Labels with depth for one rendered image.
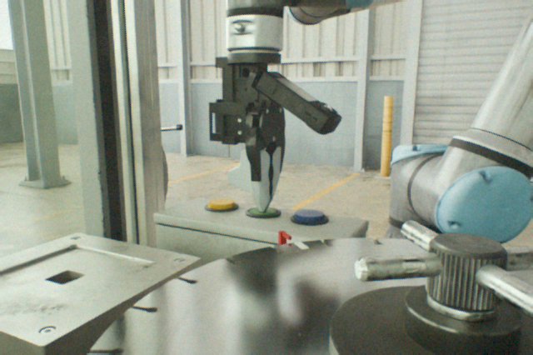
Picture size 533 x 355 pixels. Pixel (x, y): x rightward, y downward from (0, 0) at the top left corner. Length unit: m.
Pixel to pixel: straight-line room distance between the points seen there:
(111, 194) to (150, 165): 0.11
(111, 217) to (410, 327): 0.45
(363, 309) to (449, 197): 0.43
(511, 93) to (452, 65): 5.43
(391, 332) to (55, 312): 0.27
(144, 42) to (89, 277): 0.35
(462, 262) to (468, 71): 5.91
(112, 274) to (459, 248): 0.33
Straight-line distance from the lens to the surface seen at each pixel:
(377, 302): 0.25
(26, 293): 0.44
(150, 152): 0.68
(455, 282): 0.20
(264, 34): 0.58
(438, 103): 6.12
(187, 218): 0.62
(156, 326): 0.24
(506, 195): 0.67
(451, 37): 6.14
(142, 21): 0.68
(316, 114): 0.56
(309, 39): 6.75
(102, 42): 0.58
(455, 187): 0.65
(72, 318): 0.37
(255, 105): 0.58
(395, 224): 0.82
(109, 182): 0.59
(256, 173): 0.58
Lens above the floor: 1.07
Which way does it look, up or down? 12 degrees down
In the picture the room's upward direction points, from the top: straight up
